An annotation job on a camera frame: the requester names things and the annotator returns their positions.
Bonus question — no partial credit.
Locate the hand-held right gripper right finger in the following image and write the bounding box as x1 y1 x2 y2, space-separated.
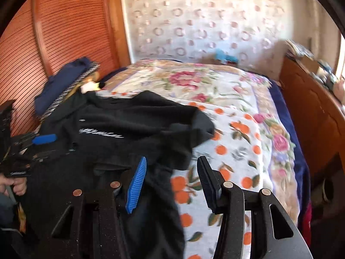
197 156 314 259

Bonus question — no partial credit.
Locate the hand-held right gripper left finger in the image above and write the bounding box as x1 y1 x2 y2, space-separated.
38 156 147 259

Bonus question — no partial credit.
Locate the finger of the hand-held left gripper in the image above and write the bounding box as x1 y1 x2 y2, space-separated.
12 134 58 149

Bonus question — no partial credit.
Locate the black sweater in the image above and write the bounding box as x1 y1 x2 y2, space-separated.
16 90 216 259

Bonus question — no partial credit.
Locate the person's left hand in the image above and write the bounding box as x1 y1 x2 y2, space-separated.
0 175 28 196

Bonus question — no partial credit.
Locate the orange fruit print blanket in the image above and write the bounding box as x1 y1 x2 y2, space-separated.
168 100 274 259

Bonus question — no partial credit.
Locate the folded navy patterned cloth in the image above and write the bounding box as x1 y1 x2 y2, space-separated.
40 62 101 120

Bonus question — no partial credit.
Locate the folded yellow cloth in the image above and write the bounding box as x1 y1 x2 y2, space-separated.
69 71 101 92

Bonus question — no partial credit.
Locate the red cloth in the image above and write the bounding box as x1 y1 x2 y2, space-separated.
300 202 313 238

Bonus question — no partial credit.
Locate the pink rose floral blanket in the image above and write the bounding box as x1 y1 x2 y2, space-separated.
98 59 301 223

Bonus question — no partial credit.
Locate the wooden slatted headboard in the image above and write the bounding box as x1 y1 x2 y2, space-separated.
0 0 132 138

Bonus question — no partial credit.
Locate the blue toy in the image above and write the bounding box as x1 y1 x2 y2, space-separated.
214 49 239 65

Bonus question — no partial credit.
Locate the wooden cabinet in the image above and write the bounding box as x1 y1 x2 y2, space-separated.
278 56 345 195

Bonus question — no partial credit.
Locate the cardboard box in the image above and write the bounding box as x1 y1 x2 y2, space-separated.
299 56 321 74

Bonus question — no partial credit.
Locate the wooden side table with clutter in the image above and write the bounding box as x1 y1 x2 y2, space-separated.
285 38 340 90

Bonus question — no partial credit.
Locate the white circle pattern curtain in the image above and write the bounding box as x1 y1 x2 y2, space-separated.
119 0 300 72

